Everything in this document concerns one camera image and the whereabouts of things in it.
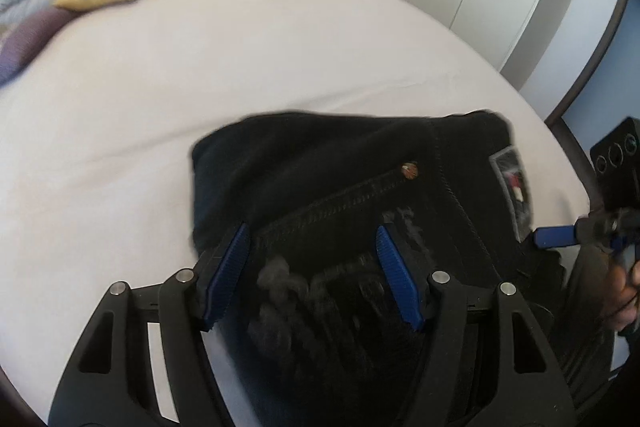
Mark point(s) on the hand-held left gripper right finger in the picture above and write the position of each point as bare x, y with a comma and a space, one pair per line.
397, 277

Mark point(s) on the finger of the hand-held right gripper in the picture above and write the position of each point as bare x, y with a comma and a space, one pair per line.
552, 237

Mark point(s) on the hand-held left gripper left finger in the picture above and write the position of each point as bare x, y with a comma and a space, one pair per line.
231, 269

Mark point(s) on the black pants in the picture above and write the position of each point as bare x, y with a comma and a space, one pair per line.
325, 167

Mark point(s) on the person's right hand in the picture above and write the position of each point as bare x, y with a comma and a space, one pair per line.
625, 297

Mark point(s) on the white bed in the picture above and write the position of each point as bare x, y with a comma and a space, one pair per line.
200, 57

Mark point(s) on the purple pillow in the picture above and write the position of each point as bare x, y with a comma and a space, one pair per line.
30, 37

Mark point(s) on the dark door frame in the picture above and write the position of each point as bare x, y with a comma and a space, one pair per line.
600, 52

